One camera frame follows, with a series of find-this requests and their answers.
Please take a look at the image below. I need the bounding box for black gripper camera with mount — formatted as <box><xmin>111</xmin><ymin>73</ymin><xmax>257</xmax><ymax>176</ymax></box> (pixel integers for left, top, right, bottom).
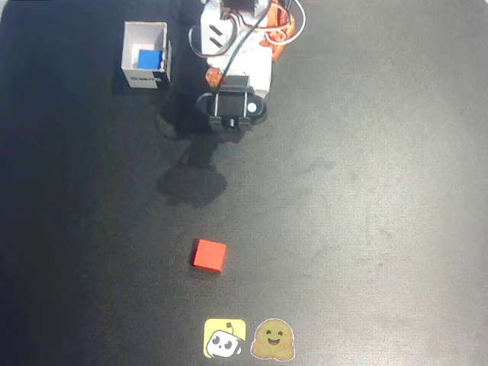
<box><xmin>195</xmin><ymin>75</ymin><xmax>269</xmax><ymax>133</ymax></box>

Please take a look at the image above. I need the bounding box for white cardboard box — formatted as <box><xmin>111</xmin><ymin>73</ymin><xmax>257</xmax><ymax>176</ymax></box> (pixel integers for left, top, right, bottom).
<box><xmin>120</xmin><ymin>21</ymin><xmax>173</xmax><ymax>91</ymax></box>

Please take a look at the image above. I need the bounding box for black desk mat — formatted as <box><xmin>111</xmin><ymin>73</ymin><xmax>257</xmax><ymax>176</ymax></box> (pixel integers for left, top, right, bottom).
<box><xmin>0</xmin><ymin>0</ymin><xmax>488</xmax><ymax>366</ymax></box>

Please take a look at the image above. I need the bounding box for blue cube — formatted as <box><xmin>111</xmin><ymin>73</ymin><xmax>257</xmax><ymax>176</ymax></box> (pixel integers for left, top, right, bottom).
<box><xmin>136</xmin><ymin>48</ymin><xmax>166</xmax><ymax>72</ymax></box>

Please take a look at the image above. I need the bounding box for red cube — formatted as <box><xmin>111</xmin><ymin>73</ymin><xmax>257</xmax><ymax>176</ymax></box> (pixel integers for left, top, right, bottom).
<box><xmin>189</xmin><ymin>238</ymin><xmax>228</xmax><ymax>274</ymax></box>

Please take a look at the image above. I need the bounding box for yellow robot sticker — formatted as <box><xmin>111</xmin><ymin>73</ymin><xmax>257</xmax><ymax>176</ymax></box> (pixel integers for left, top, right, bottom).
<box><xmin>203</xmin><ymin>318</ymin><xmax>247</xmax><ymax>359</ymax></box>

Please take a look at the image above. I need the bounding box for white red servo cable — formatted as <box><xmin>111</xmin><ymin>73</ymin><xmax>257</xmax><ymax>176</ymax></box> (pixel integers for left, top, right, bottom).
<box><xmin>262</xmin><ymin>0</ymin><xmax>307</xmax><ymax>47</ymax></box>

